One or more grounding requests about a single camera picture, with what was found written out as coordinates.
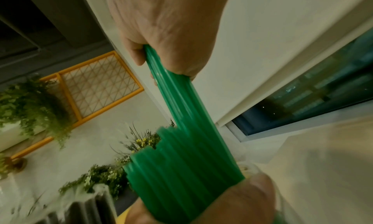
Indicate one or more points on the green trailing plant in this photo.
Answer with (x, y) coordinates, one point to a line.
(29, 103)

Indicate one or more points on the pack of green straws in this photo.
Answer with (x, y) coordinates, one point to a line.
(174, 91)

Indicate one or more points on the green fern plant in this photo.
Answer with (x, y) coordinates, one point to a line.
(102, 174)

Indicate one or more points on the white roller blind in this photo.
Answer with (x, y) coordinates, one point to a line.
(276, 45)

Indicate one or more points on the white planter box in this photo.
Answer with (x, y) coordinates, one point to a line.
(11, 135)

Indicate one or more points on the person's left hand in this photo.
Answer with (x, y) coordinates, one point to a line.
(247, 200)

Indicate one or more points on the person's right hand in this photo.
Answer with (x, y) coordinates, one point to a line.
(169, 22)

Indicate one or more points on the bundle of gray straws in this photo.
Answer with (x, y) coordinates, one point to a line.
(87, 209)

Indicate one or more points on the bunch of green straws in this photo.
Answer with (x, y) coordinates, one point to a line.
(163, 172)

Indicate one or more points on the yellow lattice screen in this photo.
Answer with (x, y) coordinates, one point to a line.
(99, 87)

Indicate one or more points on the small potted plant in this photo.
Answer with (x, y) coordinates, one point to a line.
(16, 164)

